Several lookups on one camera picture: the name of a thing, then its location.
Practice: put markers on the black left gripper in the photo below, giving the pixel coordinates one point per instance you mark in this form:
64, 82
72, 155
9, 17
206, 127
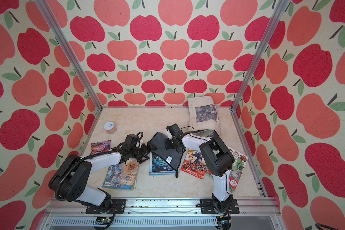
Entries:
146, 151

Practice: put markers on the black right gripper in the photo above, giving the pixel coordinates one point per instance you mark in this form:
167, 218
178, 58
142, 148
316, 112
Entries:
167, 146

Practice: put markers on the grey green microfibre cloth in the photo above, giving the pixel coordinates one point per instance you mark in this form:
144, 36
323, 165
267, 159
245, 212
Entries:
171, 156

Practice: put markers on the white book with blue vortex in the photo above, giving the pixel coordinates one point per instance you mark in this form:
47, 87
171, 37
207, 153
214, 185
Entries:
158, 166

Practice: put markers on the blue robot sunflower magazine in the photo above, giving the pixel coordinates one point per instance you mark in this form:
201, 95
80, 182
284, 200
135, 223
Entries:
121, 176

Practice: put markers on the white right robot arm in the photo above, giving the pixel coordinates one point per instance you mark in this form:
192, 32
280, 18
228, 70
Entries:
218, 159

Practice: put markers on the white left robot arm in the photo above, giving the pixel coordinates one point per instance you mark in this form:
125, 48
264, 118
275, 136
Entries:
70, 182

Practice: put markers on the red black manga book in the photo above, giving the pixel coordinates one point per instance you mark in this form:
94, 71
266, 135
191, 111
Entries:
194, 164

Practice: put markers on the red green cover book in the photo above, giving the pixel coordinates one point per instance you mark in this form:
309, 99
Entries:
232, 178

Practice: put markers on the purple candy bag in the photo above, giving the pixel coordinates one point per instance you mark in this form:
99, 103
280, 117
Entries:
100, 147

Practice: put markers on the clear tape roll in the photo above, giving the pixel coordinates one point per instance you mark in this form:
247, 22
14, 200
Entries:
110, 128

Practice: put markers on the cream printed canvas bag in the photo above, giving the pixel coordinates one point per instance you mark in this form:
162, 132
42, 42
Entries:
203, 114

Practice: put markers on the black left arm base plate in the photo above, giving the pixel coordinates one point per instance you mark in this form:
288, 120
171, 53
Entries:
118, 205

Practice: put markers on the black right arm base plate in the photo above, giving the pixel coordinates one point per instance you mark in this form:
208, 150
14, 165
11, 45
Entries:
214, 206

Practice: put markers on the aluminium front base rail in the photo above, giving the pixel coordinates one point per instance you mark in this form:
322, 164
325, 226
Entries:
165, 213

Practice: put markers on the left rear aluminium corner post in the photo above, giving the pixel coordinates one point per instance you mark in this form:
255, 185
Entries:
50, 18

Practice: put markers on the aluminium corner post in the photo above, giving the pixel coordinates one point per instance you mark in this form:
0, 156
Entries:
263, 44
50, 18

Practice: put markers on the right rear aluminium corner post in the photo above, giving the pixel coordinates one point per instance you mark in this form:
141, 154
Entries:
263, 44

